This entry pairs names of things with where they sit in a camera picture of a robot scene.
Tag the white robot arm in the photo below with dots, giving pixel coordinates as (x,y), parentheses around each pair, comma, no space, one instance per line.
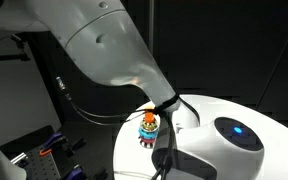
(100,43)

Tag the silver metal cylinder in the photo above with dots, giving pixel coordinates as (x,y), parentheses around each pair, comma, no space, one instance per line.
(19,158)

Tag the black camera stand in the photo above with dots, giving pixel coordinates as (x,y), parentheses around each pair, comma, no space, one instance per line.
(49,103)

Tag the black white striped toy base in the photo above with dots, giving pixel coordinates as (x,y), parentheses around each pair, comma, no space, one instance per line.
(146,145)

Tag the purple black spring clamp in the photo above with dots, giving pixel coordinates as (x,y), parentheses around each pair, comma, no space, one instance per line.
(74,173)

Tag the purple clamp with orange tip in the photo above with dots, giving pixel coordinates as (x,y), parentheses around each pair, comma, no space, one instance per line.
(52,141)

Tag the grey perforated breadboard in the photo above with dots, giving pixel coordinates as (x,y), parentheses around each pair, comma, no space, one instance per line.
(44,166)

